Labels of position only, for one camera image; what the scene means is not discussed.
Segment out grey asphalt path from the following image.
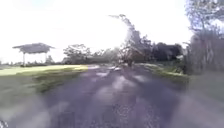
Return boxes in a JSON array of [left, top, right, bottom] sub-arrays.
[[19, 63, 224, 128]]

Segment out roadside bushes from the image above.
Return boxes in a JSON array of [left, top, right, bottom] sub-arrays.
[[183, 0, 224, 75]]

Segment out dark hedge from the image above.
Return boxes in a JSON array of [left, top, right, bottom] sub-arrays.
[[61, 43, 121, 65]]

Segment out grass lawn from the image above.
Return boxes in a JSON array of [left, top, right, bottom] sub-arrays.
[[0, 64, 90, 108]]

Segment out open roofed shelter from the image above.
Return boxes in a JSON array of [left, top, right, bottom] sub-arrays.
[[12, 42, 56, 67]]

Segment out grass verge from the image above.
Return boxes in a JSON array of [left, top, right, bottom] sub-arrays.
[[139, 61, 191, 84]]

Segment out person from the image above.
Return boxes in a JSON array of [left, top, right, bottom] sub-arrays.
[[125, 57, 134, 68]]

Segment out tall leaning tree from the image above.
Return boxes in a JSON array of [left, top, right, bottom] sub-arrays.
[[108, 13, 154, 64]]

